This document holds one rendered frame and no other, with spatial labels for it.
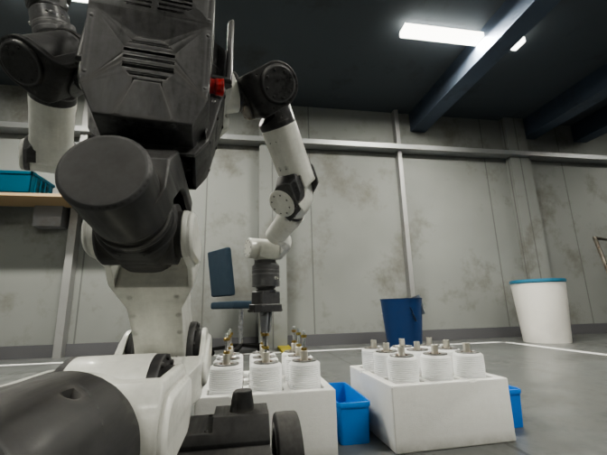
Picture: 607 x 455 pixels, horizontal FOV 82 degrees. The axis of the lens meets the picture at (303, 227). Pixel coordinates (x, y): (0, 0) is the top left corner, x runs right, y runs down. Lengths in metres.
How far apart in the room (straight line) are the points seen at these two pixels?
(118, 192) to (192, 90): 0.25
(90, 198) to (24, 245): 4.04
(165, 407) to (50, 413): 0.14
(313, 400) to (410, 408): 0.29
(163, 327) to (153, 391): 0.37
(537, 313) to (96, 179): 4.16
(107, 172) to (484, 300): 4.62
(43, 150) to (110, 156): 0.51
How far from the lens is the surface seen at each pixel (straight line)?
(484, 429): 1.32
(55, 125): 0.98
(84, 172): 0.51
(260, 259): 1.11
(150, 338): 0.83
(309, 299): 3.97
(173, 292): 0.74
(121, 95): 0.66
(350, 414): 1.23
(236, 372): 1.11
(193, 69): 0.68
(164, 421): 0.44
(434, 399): 1.22
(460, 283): 4.69
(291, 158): 0.88
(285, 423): 0.78
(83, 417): 0.35
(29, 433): 0.31
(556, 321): 4.37
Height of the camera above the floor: 0.41
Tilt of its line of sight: 13 degrees up
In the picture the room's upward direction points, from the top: 1 degrees counter-clockwise
